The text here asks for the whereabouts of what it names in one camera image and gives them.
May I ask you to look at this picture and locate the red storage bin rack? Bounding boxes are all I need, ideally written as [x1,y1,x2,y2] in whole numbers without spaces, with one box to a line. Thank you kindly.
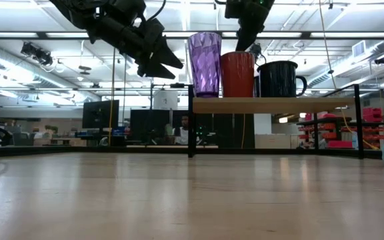
[297,107,384,150]

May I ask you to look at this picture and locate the black aluminium table frame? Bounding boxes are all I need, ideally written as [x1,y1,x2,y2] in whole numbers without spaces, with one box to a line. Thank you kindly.
[0,145,383,160]

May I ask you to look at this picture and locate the black computer monitor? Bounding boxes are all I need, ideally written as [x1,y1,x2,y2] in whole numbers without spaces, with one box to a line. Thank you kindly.
[82,99,120,129]

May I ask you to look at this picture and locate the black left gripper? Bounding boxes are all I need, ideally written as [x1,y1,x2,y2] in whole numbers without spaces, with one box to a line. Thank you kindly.
[87,13,184,80]

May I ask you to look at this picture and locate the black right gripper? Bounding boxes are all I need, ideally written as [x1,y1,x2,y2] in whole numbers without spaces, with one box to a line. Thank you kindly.
[224,0,275,53]

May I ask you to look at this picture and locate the red mug white inside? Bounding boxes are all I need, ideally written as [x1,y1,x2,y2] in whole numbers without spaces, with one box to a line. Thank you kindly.
[220,51,256,99]

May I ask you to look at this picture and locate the person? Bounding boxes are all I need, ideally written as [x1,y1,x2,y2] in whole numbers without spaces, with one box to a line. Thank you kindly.
[173,115,189,146]

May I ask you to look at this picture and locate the black ceiling light cluster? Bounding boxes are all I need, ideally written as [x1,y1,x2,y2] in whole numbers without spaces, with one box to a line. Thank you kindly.
[20,41,53,67]

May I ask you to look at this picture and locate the purple faceted plastic tumbler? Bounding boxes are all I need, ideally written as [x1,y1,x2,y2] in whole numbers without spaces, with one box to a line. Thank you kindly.
[187,31,223,99]

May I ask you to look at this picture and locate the black overhead camera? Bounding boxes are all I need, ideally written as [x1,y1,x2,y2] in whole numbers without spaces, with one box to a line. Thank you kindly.
[249,42,267,64]

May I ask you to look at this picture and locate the beige cabinet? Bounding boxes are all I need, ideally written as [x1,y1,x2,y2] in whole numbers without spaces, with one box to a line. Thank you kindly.
[254,133,293,149]

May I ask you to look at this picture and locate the wooden shelf black legs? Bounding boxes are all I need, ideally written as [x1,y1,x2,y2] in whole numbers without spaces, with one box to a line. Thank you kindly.
[178,83,365,160]

